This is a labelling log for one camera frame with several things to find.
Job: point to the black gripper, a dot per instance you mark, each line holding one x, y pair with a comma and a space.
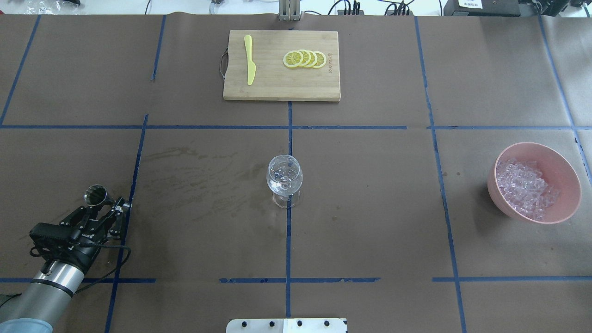
82, 251

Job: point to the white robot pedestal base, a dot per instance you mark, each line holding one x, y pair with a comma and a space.
288, 325

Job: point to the black power box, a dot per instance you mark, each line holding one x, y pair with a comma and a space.
493, 8

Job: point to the clear plastic bag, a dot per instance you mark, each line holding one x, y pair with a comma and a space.
51, 7

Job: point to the yellow plastic knife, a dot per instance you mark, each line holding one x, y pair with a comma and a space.
251, 66

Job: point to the clear ice cubes pile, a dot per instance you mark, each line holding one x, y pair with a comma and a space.
524, 187

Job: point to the aluminium frame post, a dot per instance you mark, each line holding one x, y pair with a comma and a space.
289, 10

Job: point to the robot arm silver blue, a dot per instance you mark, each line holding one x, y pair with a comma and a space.
46, 298

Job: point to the clear wine glass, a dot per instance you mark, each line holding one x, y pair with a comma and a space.
284, 177

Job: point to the steel double jigger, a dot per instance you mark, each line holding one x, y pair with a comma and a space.
97, 196

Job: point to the lemon slice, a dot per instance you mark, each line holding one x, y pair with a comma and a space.
312, 59
320, 60
293, 59
306, 58

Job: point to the bamboo cutting board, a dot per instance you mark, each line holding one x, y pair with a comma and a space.
274, 81

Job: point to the pink bowl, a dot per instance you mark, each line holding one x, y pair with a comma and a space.
558, 172

